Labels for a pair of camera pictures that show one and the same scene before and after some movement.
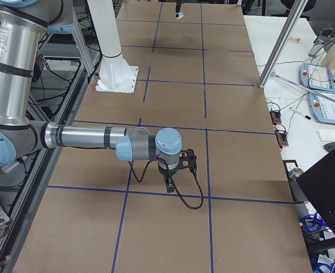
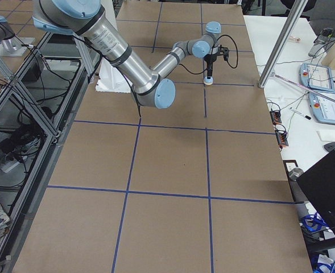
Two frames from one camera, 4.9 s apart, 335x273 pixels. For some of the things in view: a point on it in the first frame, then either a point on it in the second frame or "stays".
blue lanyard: x=314 y=222 stays
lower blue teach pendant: x=330 y=108 stays
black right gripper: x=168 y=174 to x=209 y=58
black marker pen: x=300 y=113 stays
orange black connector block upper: x=276 y=116 stays
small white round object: x=180 y=15 to x=208 y=81
